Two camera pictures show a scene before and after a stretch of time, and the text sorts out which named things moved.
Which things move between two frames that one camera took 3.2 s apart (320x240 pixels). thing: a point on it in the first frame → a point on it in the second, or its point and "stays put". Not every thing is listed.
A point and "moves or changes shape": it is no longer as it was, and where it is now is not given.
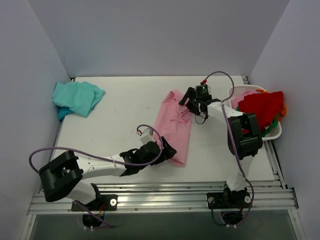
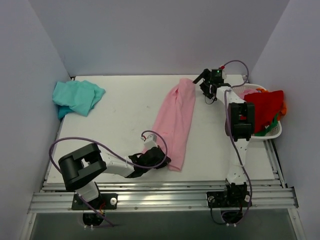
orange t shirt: [284, 110] stays put
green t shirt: [273, 125] stays put
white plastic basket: [236, 91] stays put
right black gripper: [193, 100] → [206, 81]
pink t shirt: [175, 123] moves or changes shape
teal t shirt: [78, 98] stays put
